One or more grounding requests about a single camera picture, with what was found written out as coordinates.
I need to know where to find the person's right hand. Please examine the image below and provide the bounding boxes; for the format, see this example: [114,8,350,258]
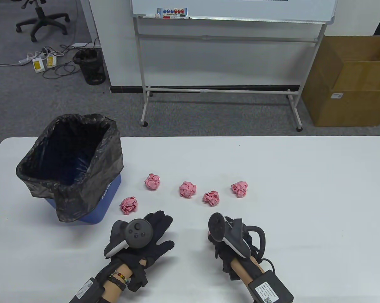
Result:
[208,232,241,280]

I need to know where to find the person's left hand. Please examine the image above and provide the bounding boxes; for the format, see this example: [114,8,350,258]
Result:
[108,211,175,292]

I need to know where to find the person's right forearm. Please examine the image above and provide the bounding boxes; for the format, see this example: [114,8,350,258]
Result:
[231,257,263,285]

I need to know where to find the person's left forearm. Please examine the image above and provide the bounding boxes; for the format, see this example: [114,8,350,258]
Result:
[100,264,133,303]

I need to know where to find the grey controller on right glove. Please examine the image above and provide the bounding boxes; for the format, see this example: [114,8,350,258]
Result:
[208,213,266,259]

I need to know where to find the grey controller on glove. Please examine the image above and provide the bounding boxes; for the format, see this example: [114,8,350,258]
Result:
[208,213,266,259]
[104,219,153,258]

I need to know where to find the grey controller on left glove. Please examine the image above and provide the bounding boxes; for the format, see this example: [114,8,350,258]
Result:
[104,219,153,258]

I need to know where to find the pink crumpled paper ball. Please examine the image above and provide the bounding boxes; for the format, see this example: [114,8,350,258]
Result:
[179,181,198,199]
[120,197,138,216]
[231,181,249,198]
[145,173,162,191]
[202,190,220,207]

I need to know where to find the blue plastic waste bin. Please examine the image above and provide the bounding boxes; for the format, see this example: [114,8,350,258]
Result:
[45,173,122,225]

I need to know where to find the black garbage bag liner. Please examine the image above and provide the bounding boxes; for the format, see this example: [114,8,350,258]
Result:
[16,114,124,223]

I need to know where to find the black mesh waste basket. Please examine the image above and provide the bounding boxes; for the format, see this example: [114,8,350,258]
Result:
[73,48,106,85]

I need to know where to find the brown cardboard box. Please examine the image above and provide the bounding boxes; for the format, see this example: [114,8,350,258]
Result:
[301,34,380,128]

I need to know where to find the pack of round magnets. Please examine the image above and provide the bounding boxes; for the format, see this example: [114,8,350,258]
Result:
[157,8,188,16]

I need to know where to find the whiteboard on metal stand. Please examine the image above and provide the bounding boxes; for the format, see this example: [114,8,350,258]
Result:
[131,0,338,132]

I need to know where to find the black office chair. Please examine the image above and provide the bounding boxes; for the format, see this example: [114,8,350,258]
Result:
[15,0,71,43]

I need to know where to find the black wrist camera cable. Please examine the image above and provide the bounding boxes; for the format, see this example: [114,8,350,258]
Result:
[259,258,276,272]

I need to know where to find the beaded bracelets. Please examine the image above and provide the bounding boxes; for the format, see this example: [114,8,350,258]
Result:
[108,269,131,291]

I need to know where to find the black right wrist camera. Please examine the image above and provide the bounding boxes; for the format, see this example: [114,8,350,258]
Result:
[248,270,294,303]

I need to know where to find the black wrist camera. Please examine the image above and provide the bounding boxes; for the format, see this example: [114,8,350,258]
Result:
[248,270,294,303]
[69,277,106,303]

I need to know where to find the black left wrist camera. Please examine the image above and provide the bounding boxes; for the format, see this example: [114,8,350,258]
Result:
[69,277,106,303]

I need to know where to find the black floor cables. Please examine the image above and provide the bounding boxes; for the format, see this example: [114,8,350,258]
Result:
[42,38,101,80]

